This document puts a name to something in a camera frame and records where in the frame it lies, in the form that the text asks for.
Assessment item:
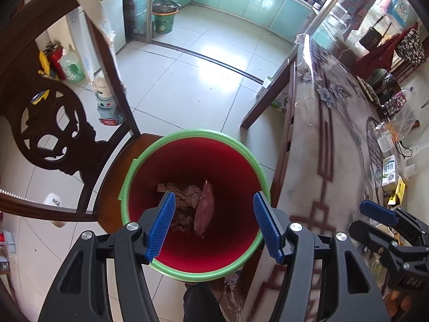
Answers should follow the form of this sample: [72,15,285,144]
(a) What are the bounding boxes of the black and white patterned bag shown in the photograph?
[395,28,423,66]

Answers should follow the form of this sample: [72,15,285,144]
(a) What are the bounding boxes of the yellow cloth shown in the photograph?
[38,50,51,75]

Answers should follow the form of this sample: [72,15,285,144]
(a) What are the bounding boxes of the water jug with red label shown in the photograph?
[97,96,125,128]

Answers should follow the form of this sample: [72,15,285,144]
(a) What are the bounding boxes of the black handbag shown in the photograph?
[359,27,384,49]

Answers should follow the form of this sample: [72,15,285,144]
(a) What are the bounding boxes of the wooden table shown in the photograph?
[239,34,429,322]

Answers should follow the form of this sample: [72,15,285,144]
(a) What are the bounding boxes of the yellow box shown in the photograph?
[387,176,406,207]

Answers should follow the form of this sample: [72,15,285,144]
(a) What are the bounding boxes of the white and green carton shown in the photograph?
[271,96,290,111]

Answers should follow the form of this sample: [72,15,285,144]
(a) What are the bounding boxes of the clear bag with orange snacks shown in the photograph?
[367,107,419,162]

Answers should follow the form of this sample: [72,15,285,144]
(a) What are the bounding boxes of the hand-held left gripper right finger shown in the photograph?
[252,191,391,322]

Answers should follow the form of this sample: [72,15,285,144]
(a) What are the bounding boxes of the red bin with green rim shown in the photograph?
[119,128,271,282]

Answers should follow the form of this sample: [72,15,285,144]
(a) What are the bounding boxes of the brown paper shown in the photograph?
[157,183,205,233]

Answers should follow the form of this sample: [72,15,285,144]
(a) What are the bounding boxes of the dark red cloth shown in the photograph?
[356,28,419,74]

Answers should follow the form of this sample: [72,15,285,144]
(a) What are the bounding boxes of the white thermos flask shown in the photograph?
[94,70,113,98]

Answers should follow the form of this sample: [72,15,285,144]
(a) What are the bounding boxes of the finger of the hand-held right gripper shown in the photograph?
[349,221,403,266]
[360,200,429,239]

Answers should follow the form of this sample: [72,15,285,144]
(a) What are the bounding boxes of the green bucket with black bag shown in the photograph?
[152,0,182,34]

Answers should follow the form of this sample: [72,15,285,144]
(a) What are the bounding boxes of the red fire extinguisher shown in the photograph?
[47,45,68,81]

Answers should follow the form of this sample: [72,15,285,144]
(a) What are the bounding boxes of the dark carved wooden chair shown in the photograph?
[0,0,168,232]

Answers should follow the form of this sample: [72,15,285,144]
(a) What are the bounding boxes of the clear plastic bottles pack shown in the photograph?
[382,87,408,119]

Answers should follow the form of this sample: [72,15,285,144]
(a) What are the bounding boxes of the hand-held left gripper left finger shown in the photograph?
[38,191,176,322]

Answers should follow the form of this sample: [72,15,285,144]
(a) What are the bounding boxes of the printed floral tablecloth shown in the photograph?
[275,34,429,322]

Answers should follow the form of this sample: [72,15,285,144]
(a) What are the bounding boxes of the person's dark trousers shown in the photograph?
[183,283,229,322]

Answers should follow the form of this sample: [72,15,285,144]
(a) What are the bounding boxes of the teal kitchen cabinets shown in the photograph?
[191,0,319,42]

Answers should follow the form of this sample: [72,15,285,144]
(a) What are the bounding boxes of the white slipper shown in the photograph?
[43,193,64,207]

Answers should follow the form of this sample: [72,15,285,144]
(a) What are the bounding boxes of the pale refrigerator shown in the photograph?
[95,0,127,54]

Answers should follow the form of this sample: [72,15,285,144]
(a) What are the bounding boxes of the green detergent jug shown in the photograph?
[58,49,85,83]

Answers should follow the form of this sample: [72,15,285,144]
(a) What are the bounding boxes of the hanging patterned coat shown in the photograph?
[343,0,384,31]

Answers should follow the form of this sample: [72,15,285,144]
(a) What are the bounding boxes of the white milk carton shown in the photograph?
[381,154,399,192]

